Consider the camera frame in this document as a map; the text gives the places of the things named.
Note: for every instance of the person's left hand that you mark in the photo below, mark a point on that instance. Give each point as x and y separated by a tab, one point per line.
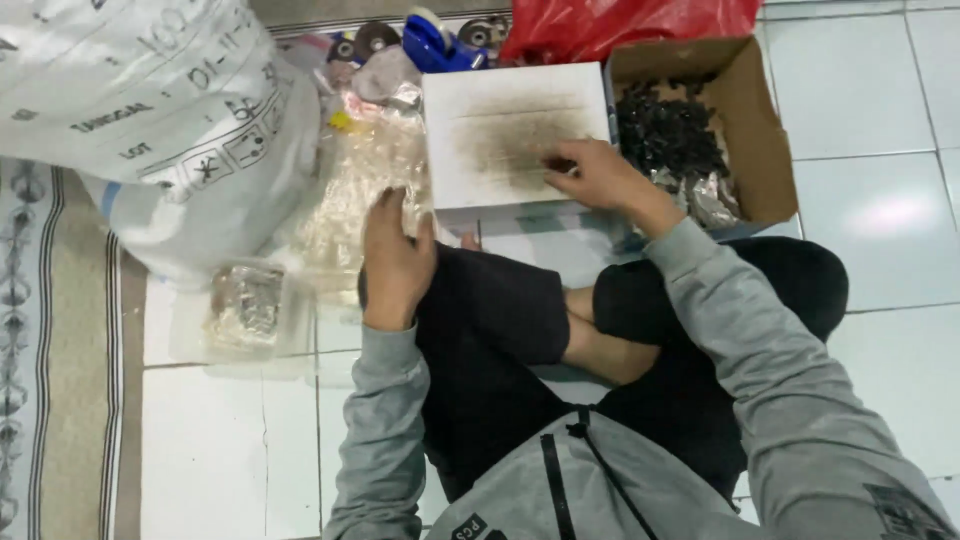
397	259

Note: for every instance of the person's right hand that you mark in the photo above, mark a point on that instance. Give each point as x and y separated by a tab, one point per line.
600	180

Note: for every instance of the person's right fingers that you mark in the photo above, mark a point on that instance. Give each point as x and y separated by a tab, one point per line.
566	161

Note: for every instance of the stained white foam box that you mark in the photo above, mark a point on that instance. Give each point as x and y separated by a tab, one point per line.
517	142

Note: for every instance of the heap of small black parts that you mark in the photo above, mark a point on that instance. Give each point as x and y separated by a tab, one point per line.
667	131

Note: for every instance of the crumpled silver plastic wrap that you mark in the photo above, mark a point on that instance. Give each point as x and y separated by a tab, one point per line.
701	196

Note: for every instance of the red plastic bag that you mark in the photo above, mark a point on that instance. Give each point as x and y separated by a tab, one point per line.
622	26

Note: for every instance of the grey grinding disc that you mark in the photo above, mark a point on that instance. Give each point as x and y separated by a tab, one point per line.
480	31
375	39

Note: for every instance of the brown cardboard box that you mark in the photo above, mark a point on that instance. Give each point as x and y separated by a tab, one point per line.
720	120

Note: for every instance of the blue tape dispenser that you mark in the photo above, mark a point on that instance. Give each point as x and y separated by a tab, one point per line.
439	45

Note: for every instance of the person's legs in black shorts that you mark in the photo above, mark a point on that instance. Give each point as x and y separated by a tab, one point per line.
600	345

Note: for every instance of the clear plastic bag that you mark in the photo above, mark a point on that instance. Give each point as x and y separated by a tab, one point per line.
360	187

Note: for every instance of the person's grey hoodie torso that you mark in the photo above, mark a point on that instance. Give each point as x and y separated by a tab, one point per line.
600	487

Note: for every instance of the clear plastic container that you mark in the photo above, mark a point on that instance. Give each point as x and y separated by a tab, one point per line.
244	315

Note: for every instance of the large white woven sack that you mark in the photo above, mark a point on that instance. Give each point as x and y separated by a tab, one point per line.
150	120

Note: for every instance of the patterned floor rug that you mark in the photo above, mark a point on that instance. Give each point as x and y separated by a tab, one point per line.
64	352

